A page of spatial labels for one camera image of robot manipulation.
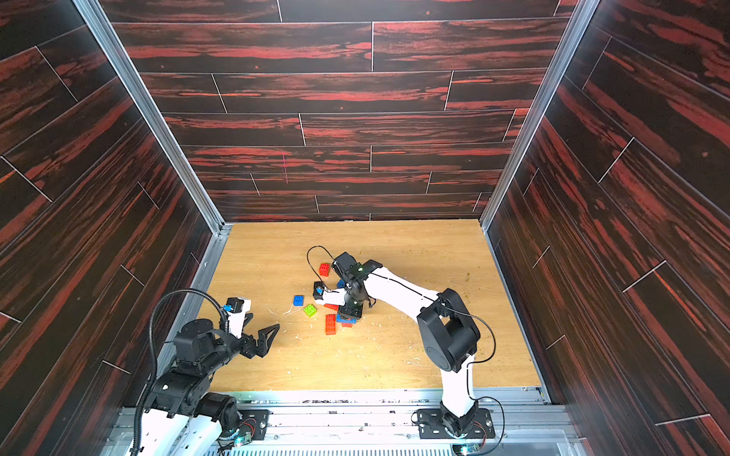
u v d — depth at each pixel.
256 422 0.73
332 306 0.78
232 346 0.60
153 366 0.56
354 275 0.65
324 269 1.06
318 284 1.02
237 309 0.63
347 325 0.91
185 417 0.51
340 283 1.01
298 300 0.96
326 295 0.78
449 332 0.49
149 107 0.82
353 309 0.78
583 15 0.66
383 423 0.75
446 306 0.50
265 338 0.67
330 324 0.91
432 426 0.73
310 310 0.94
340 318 0.86
